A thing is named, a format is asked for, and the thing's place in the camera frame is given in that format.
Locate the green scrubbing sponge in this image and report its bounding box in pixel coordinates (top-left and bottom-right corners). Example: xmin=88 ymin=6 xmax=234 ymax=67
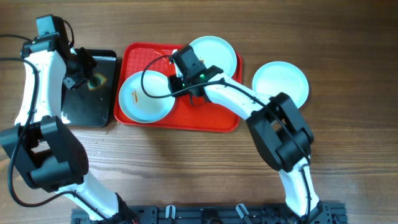
xmin=87 ymin=73 xmax=108 ymax=91

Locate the pale blue plate back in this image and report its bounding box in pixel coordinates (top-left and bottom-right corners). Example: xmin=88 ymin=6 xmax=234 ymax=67
xmin=190 ymin=35 xmax=238 ymax=77

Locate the pale blue plate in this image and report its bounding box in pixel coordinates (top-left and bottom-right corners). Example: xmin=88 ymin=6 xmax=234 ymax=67
xmin=190 ymin=35 xmax=238 ymax=77
xmin=118 ymin=70 xmax=175 ymax=123
xmin=252 ymin=61 xmax=310 ymax=108

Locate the pale blue plate front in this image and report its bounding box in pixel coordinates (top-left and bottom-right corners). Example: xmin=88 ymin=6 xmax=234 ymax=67
xmin=252 ymin=61 xmax=310 ymax=108

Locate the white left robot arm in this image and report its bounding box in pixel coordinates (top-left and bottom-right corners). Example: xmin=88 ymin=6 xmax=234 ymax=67
xmin=1 ymin=32 xmax=139 ymax=223

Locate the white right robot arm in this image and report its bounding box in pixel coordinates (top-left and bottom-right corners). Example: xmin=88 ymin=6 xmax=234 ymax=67
xmin=171 ymin=64 xmax=320 ymax=223

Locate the red serving tray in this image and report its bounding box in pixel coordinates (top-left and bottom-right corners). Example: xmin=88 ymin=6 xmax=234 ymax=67
xmin=113 ymin=42 xmax=240 ymax=133

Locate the black water tray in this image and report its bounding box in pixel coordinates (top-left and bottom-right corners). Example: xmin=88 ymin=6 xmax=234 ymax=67
xmin=61 ymin=49 xmax=118 ymax=128

